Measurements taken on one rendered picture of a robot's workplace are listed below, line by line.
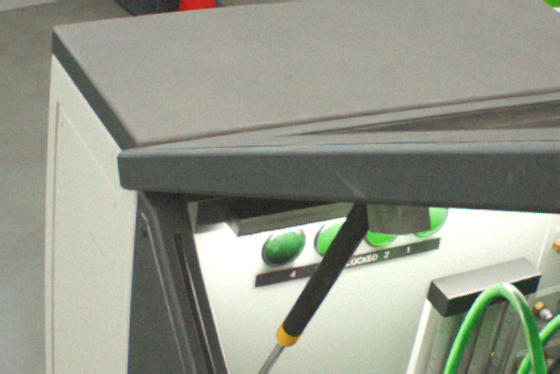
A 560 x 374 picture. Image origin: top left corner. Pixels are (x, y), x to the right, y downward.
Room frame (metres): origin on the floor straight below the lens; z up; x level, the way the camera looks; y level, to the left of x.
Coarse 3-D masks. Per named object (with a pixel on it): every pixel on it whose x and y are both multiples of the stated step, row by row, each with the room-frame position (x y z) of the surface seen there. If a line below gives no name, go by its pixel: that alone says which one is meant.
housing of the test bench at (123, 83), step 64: (320, 0) 1.38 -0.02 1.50; (384, 0) 1.42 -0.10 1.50; (448, 0) 1.46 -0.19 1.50; (512, 0) 1.51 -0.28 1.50; (64, 64) 1.15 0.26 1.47; (128, 64) 1.12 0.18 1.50; (192, 64) 1.14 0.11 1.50; (256, 64) 1.17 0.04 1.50; (320, 64) 1.19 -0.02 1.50; (384, 64) 1.22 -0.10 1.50; (448, 64) 1.25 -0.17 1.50; (512, 64) 1.28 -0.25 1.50; (64, 128) 1.15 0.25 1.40; (128, 128) 0.99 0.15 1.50; (192, 128) 1.00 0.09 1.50; (256, 128) 1.03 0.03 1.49; (64, 192) 1.14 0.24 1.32; (128, 192) 0.97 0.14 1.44; (64, 256) 1.13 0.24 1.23; (128, 256) 0.97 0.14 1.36; (64, 320) 1.13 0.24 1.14; (128, 320) 0.97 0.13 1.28
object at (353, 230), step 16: (352, 208) 0.69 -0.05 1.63; (352, 224) 0.69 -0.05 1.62; (368, 224) 0.68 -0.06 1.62; (336, 240) 0.70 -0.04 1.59; (352, 240) 0.69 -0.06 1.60; (336, 256) 0.70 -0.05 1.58; (352, 256) 0.71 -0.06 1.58; (320, 272) 0.72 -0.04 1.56; (336, 272) 0.71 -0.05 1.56; (304, 288) 0.73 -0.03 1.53; (320, 288) 0.72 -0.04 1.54; (304, 304) 0.73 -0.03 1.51; (288, 320) 0.75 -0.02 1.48; (304, 320) 0.74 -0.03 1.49; (288, 336) 0.75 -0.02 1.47; (272, 352) 0.78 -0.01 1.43
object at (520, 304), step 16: (496, 288) 0.96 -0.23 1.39; (512, 288) 0.94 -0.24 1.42; (480, 304) 1.00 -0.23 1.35; (512, 304) 0.91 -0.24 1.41; (528, 320) 0.87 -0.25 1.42; (464, 336) 1.03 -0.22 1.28; (528, 336) 0.85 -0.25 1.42; (528, 352) 0.84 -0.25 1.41; (448, 368) 1.04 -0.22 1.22; (544, 368) 0.82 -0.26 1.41
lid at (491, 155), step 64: (320, 128) 0.92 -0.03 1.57; (384, 128) 0.90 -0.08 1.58; (448, 128) 0.94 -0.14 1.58; (512, 128) 0.63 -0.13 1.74; (192, 192) 0.82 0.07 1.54; (256, 192) 0.73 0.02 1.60; (320, 192) 0.67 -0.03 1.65; (384, 192) 0.61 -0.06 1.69; (448, 192) 0.56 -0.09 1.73; (512, 192) 0.52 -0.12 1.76
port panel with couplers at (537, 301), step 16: (544, 240) 1.21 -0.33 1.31; (544, 256) 1.21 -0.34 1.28; (544, 272) 1.21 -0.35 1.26; (544, 288) 1.22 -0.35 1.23; (528, 304) 1.21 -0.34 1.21; (544, 304) 1.22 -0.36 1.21; (544, 320) 1.19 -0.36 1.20; (512, 352) 1.21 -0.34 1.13; (544, 352) 1.24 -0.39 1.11; (512, 368) 1.21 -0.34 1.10
